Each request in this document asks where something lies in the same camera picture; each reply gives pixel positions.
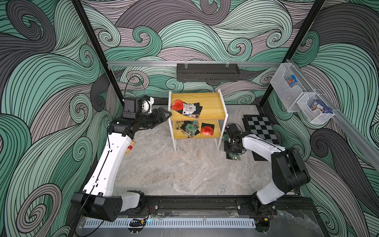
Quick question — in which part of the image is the red tea bag shelf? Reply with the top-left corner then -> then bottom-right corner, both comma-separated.
200,122 -> 215,136
171,99 -> 184,114

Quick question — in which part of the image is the blue white box in bin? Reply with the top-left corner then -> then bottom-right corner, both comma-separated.
310,99 -> 333,114

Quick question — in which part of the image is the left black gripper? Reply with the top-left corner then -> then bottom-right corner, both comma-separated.
135,108 -> 170,129

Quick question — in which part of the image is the aluminium rail right wall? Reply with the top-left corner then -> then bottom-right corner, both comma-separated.
286,59 -> 379,171

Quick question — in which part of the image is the jasmine tea bag lower shelf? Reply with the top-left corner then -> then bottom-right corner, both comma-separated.
176,120 -> 200,139

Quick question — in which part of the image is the white wooden two-tier shelf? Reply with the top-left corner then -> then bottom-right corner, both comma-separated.
168,89 -> 229,151

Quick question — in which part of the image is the black perforated wall tray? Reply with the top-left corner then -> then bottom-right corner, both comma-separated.
176,64 -> 240,85

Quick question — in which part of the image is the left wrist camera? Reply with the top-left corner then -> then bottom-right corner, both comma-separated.
122,95 -> 155,119

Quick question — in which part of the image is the checkered black chessboard mat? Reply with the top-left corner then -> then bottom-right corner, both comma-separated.
242,115 -> 285,164

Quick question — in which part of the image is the clear bin upper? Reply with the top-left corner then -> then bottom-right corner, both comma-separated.
270,63 -> 306,113

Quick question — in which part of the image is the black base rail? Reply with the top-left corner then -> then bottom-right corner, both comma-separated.
142,195 -> 315,216

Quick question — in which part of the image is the orange floral tea bag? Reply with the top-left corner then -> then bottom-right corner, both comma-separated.
188,103 -> 202,119

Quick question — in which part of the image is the aluminium rail back wall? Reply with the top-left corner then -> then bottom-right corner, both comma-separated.
107,60 -> 281,68

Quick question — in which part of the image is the aluminium rail wall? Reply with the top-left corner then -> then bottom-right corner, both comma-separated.
286,59 -> 379,171
107,60 -> 281,68

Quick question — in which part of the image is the red blue item in bin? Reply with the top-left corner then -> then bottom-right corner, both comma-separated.
286,75 -> 298,88

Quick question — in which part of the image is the red beige packet on floor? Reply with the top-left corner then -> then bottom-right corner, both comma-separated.
125,140 -> 136,155

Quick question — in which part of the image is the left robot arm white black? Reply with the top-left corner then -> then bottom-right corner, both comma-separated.
71,108 -> 172,222

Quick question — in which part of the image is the clear bin lower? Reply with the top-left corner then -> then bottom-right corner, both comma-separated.
297,92 -> 335,124

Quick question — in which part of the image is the clear bin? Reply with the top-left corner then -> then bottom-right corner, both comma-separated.
297,92 -> 335,124
270,63 -> 306,113

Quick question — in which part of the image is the red tea bag lower shelf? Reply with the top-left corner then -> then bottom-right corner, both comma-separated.
200,122 -> 215,136

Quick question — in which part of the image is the red tea bag top shelf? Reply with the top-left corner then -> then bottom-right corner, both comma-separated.
171,99 -> 184,114

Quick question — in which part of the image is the white slotted cable duct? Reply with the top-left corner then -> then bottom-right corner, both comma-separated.
83,217 -> 256,229

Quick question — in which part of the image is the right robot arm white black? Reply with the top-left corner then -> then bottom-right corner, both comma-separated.
224,123 -> 311,214

